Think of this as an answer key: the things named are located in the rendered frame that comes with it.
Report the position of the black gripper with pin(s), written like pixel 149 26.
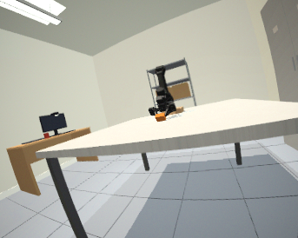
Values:
pixel 163 107

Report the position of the orange block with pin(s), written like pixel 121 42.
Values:
pixel 160 117

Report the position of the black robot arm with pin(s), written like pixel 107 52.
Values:
pixel 163 93

